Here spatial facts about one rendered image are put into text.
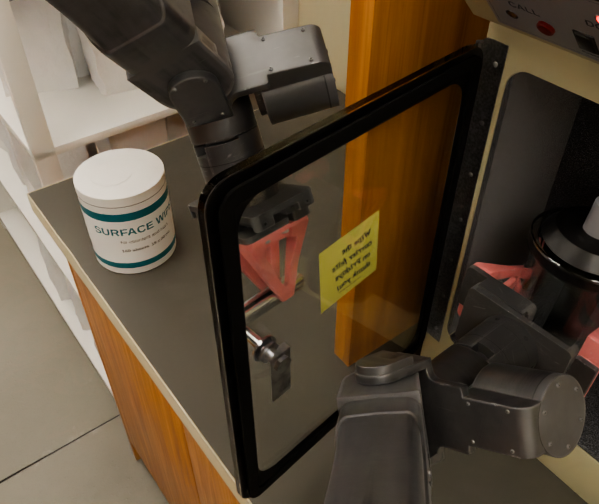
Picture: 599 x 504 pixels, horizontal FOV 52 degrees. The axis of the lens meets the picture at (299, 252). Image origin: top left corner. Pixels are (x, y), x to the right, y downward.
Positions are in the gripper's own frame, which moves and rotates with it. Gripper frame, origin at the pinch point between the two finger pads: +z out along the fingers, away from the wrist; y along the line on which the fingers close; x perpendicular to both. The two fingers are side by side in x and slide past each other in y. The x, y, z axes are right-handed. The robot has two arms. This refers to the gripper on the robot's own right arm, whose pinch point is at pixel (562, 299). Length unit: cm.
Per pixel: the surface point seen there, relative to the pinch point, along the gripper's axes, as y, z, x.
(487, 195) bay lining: 11.3, 1.3, -5.3
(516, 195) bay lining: 10.9, 7.0, -3.2
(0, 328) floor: 156, -22, 121
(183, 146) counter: 80, 8, 24
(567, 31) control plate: 5.2, -6.8, -25.6
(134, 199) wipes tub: 53, -17, 11
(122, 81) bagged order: 111, 12, 23
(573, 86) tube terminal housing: 5.9, -0.9, -19.8
